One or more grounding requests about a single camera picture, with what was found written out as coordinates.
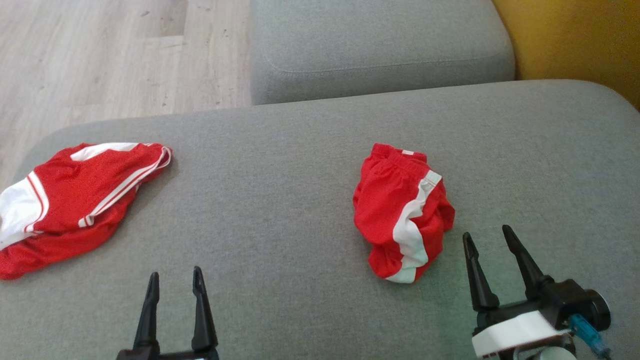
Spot large grey sofa seat cushion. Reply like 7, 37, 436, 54
0, 79, 640, 360

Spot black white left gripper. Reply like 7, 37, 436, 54
116, 266, 221, 360

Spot blue right gripper cable plug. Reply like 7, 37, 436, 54
569, 314, 612, 360

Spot red white sports jersey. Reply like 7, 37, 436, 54
0, 142, 173, 281

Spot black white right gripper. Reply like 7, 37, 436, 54
462, 224, 612, 360

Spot small grey sofa cushion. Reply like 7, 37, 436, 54
250, 0, 517, 106

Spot red white sports shorts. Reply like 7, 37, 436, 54
352, 143, 456, 285

